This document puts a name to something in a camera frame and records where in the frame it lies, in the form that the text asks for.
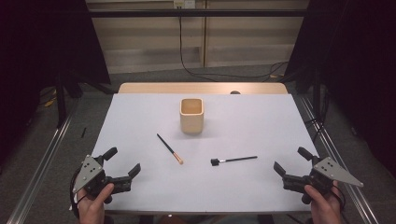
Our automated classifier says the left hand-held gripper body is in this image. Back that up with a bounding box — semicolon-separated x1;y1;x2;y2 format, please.
72;154;133;205

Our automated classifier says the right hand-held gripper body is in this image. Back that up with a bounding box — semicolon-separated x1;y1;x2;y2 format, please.
282;156;364;205

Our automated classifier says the tan-tipped black makeup brush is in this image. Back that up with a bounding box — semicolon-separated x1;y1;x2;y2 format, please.
156;133;184;165

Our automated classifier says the beige square cup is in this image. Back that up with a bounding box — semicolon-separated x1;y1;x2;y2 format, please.
179;98;205;135

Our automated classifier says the person's left hand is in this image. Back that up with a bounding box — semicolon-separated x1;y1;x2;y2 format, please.
76;183;115;224

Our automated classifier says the person's right hand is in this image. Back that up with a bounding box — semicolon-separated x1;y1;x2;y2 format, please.
303;181;344;224

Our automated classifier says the black metal stand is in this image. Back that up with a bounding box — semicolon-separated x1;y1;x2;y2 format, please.
55;72;68;129
312;69;323;120

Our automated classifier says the white table mat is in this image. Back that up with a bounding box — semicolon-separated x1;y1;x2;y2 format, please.
69;92;344;216

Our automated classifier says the black curtain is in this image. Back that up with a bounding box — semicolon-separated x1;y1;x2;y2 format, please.
284;0;396;178
0;0;112;166

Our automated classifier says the black horizontal bar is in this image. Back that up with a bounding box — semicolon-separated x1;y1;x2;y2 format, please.
88;8;307;18

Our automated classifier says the aluminium floor rail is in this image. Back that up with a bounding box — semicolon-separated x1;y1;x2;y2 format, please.
299;96;380;224
6;102;79;224

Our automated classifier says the left hand-held gripper black cable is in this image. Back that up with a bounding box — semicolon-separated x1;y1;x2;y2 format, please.
70;169;82;219

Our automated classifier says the black wall cable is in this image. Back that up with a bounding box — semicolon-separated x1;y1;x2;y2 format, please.
177;7;289;79

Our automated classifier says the white wall outlet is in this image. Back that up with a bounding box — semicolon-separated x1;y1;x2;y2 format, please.
173;0;196;9

